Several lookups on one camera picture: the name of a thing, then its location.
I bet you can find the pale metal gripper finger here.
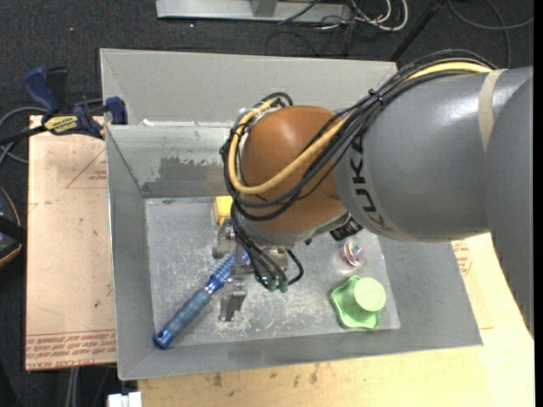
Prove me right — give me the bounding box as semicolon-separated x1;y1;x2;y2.
218;277;248;323
211;222;238;259

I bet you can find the yellow block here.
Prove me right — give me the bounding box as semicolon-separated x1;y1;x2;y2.
213;196;233;227

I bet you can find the grey metal bin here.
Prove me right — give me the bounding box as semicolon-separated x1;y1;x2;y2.
99;47;484;382

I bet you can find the clear glass cup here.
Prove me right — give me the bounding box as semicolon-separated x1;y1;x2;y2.
338;238;367;271

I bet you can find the green flower-shaped cup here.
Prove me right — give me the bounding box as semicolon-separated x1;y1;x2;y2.
329;275;388;331

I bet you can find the blue ribbed handle tool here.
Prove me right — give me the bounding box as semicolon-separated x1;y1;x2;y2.
153;252;238;350

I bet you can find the black cylinder on white bracket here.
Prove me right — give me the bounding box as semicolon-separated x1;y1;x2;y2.
329;218;364;243

